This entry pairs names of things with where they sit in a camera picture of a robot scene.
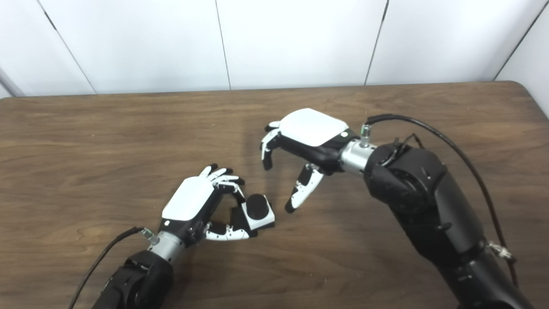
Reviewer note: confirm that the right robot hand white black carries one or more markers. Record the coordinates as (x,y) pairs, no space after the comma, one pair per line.
(311,126)

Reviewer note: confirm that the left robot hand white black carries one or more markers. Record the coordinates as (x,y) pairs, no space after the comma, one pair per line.
(188,201)

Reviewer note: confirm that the black peg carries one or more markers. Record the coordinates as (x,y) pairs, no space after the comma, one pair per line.
(256,206)

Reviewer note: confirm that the white square piece with hole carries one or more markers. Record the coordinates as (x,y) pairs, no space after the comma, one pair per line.
(261,222)

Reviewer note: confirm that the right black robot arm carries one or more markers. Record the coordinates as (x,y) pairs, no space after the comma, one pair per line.
(424,201)

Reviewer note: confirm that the grey wall corner strip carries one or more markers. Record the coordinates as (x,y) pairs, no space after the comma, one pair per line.
(10,86)

